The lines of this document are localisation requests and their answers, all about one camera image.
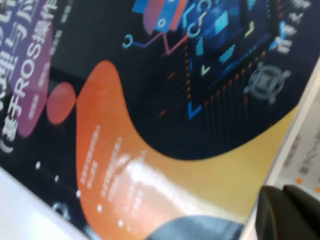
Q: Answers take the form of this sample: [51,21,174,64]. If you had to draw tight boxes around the white ROS2 book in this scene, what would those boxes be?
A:
[264,57,320,196]

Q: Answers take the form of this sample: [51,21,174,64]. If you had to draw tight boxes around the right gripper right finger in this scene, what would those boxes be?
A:
[283,184,320,240]

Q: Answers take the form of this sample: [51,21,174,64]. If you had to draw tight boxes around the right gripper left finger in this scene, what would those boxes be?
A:
[254,185,316,240]

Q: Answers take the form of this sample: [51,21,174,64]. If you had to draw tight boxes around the dark robotics book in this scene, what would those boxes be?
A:
[0,0,320,240]

